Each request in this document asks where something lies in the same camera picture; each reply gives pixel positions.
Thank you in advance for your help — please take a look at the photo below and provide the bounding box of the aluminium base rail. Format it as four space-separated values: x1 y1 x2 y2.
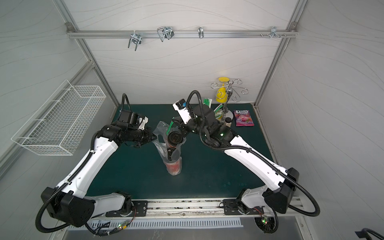
61 196 307 220

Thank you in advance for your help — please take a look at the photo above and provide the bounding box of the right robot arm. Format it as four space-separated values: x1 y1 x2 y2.
173 100 321 217

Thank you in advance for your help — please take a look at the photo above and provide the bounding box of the horizontal aluminium rail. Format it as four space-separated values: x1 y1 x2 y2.
67 29 298 39

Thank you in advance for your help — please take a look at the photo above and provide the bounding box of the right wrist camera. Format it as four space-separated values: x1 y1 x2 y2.
173 99 192 124

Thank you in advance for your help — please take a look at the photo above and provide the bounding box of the clear plastic carrier bag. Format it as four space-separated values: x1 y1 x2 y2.
153 121 186 166

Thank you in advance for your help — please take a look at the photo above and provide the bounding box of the white slotted cable duct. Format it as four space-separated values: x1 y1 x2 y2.
67 218 244 231

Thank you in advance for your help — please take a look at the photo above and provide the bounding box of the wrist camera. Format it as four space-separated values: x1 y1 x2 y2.
173 99 192 124
138 117 149 130

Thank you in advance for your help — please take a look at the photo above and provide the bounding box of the metal u-bolt hook left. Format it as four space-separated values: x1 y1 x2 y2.
128 32 142 51

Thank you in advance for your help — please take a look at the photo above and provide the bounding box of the white wire basket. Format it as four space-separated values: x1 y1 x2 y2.
11 80 106 156

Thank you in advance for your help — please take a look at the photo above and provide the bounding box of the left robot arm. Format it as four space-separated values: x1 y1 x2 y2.
35 110 157 233

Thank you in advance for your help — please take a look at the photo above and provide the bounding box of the green straws bundle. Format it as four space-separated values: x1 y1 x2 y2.
203 98 224 119

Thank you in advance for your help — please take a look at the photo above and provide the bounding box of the pink snack packet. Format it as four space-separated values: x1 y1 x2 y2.
234 110 254 127

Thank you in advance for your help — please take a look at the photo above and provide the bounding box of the metal bracket hook right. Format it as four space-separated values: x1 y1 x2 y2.
260 27 287 39

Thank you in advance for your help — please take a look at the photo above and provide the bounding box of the metal spiral cup stand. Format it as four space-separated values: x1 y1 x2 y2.
210 78 249 121

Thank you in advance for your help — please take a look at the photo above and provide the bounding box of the metal u-bolt hook middle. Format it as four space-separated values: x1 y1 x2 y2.
157 26 175 42

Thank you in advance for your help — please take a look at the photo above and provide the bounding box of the small brown bottle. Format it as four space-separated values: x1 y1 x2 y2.
225 117 233 128

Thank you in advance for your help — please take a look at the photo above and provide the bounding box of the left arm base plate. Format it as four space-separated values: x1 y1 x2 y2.
106 200 148 218

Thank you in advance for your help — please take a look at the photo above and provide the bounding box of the yellow hanging cup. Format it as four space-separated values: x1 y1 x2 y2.
216 77 230 104

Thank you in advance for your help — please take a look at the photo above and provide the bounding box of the metal u-bolt hook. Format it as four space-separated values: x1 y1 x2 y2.
128 32 142 51
157 26 175 42

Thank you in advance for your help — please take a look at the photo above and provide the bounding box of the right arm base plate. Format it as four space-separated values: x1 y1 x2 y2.
219 199 264 216

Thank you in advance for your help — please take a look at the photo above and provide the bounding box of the red paper cup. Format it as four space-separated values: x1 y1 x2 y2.
167 131 184 149
164 149 182 176

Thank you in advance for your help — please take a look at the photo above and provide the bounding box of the small metal clip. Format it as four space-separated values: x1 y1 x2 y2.
198 27 204 39

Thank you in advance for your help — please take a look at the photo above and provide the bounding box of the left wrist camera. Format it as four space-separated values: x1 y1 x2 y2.
138 117 149 130

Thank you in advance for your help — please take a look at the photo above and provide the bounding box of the green straw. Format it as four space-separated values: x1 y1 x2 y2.
166 120 174 135

